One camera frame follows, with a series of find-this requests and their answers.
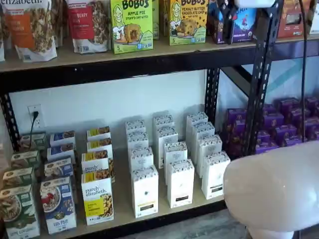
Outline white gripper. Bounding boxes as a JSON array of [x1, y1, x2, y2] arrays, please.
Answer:
[[217, 0, 276, 45]]

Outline blue ZBar box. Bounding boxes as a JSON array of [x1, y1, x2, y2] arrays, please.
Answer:
[[207, 0, 258, 45]]

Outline yellow Bobo's peanut butter box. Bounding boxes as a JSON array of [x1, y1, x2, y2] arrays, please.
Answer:
[[169, 0, 209, 46]]

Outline brown orange snack box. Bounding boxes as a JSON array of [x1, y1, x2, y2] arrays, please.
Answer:
[[277, 0, 313, 40]]

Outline tan wooden shelf board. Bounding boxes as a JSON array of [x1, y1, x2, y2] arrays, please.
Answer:
[[274, 33, 319, 43], [9, 145, 228, 235], [0, 37, 256, 73]]

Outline black metal shelf rack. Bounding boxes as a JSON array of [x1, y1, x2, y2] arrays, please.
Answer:
[[271, 34, 319, 63], [0, 0, 285, 239]]

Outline green Bobo's apple pie box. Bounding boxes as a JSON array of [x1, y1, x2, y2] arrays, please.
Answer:
[[151, 0, 160, 40], [110, 0, 155, 55]]

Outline pale snack box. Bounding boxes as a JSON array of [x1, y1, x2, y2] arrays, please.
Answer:
[[310, 0, 319, 35]]

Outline purple Annie's snack box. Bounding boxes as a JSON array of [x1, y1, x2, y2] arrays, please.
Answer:
[[304, 117, 319, 140], [305, 96, 319, 112], [256, 130, 278, 148], [254, 143, 281, 154], [275, 123, 298, 147], [274, 97, 301, 114], [225, 121, 249, 141], [290, 109, 312, 126], [223, 135, 247, 156], [262, 112, 285, 131], [226, 108, 251, 126]]

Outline white box teal strip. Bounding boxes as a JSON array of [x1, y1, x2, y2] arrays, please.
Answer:
[[191, 121, 216, 160], [185, 112, 209, 140], [201, 150, 231, 200], [196, 134, 223, 178]]

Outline white box pink strip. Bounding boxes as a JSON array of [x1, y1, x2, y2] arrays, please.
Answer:
[[158, 126, 179, 169], [163, 141, 188, 170], [166, 158, 195, 209], [152, 114, 174, 149]]

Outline purely elizabeth yellow white box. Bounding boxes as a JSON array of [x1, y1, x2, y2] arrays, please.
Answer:
[[86, 137, 114, 160], [81, 150, 116, 184], [80, 171, 115, 227], [86, 125, 112, 142]]

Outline blue cereal box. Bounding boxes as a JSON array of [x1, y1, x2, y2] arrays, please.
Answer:
[[46, 142, 76, 161], [44, 156, 75, 181], [49, 130, 76, 147], [39, 176, 77, 235]]

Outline green cereal box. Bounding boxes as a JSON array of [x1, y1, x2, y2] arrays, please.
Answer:
[[19, 131, 47, 154], [1, 167, 36, 191], [10, 150, 41, 172], [0, 184, 41, 239]]

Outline red label granola bag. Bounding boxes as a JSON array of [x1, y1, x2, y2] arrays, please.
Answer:
[[66, 0, 112, 55]]

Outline orange label granola bag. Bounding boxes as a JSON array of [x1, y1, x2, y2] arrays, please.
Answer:
[[2, 0, 58, 63], [48, 0, 67, 48]]

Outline blue label granola bag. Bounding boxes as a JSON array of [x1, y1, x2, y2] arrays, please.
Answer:
[[0, 0, 6, 62]]

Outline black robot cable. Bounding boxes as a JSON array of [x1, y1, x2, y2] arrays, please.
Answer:
[[298, 0, 308, 144]]

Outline black plug with cord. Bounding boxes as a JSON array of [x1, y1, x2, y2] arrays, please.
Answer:
[[30, 111, 39, 150]]

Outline white wall outlet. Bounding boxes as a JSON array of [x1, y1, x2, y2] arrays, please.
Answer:
[[27, 104, 42, 128]]

